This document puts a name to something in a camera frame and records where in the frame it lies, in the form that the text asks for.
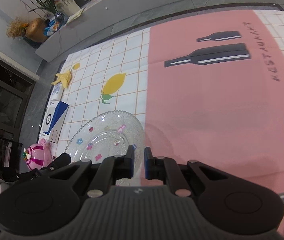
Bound clear glass flower plate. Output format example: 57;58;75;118
64;111;145;186

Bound pink toy pot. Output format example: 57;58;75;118
22;139;52;170

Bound white blue box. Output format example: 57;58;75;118
40;101;69;143

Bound white tube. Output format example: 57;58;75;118
50;83;64;101

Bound checked lemon tablecloth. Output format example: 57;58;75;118
52;27;151;155

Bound pink restaurant placemat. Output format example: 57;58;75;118
140;9;284;239

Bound blue snack bag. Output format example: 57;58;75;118
44;19;60;37

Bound gold vase dried flowers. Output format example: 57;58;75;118
6;17;47;43

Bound dark blue vase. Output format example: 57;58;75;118
54;11;69;25

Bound white potted plant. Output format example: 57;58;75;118
28;0;80;16

